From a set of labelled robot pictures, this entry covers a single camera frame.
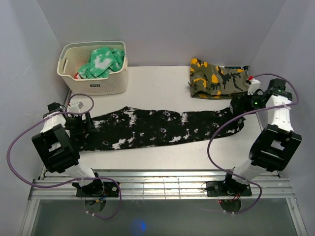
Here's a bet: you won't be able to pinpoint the green white tie-dye garment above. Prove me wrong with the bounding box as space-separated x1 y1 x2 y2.
74 47 125 79

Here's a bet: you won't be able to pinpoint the purple cable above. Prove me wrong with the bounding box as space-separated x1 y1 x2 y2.
199 73 300 215
6 93 122 220

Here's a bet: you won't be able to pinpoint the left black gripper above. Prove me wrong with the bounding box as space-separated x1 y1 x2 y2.
63 112 97 137

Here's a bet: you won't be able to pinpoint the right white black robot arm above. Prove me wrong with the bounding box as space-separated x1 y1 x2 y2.
222 78 302 195

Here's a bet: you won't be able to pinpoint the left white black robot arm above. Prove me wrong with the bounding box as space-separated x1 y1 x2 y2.
31 102 105 197

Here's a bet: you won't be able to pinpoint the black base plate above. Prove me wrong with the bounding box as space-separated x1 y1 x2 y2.
206 181 252 197
75 182 119 198

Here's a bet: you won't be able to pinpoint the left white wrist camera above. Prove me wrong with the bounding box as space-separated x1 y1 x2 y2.
67 102 84 114

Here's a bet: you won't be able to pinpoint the cream perforated plastic basket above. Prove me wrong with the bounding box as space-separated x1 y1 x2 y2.
57 41 128 95

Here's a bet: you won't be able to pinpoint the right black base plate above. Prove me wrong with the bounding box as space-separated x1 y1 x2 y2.
206 181 252 197

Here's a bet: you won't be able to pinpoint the black white tie-dye trousers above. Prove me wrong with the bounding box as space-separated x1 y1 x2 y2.
72 96 245 151

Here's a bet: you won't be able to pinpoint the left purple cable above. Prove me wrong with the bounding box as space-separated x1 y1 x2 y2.
6 93 122 220

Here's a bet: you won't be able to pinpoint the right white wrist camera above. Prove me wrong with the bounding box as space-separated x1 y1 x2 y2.
245 76 261 95

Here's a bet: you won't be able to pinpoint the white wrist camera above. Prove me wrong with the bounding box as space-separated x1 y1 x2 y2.
245 76 261 95
67 102 84 114

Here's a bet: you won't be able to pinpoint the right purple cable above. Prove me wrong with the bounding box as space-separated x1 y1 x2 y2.
199 73 300 215

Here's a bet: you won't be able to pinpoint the folded camouflage trousers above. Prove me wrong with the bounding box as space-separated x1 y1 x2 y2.
189 58 249 99

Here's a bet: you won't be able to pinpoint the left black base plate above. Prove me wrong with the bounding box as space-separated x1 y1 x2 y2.
75 182 119 198

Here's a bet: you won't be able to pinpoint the aluminium table edge rail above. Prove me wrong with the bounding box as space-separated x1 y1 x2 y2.
29 170 295 200

